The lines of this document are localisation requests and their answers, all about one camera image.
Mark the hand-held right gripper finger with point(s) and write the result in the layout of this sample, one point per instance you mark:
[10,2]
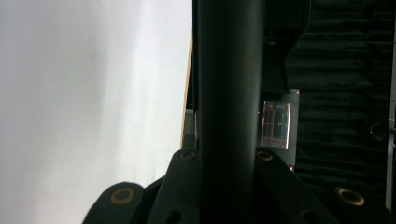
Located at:
[190,137]

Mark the clear plastic tray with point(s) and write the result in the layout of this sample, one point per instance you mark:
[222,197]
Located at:
[275,124]

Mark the grey metal pole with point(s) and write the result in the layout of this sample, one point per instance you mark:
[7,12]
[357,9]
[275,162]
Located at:
[391,124]

